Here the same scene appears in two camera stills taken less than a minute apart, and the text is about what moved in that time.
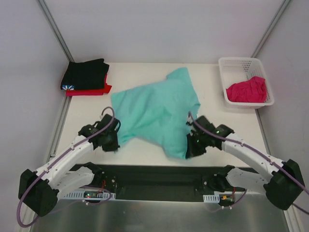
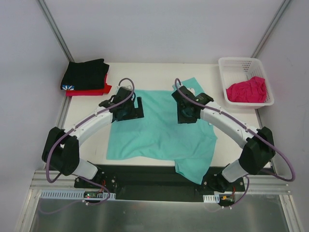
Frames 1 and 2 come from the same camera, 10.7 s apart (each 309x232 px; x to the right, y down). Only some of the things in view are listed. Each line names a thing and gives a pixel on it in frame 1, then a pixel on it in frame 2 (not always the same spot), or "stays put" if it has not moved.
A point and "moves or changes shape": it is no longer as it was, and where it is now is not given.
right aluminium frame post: (270, 28) stays put
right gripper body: (193, 147) to (183, 118)
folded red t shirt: (90, 92) stays put
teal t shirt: (159, 113) moves or changes shape
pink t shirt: (253, 90) stays put
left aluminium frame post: (55, 30) stays put
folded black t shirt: (90, 75) stays put
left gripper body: (110, 143) to (134, 112)
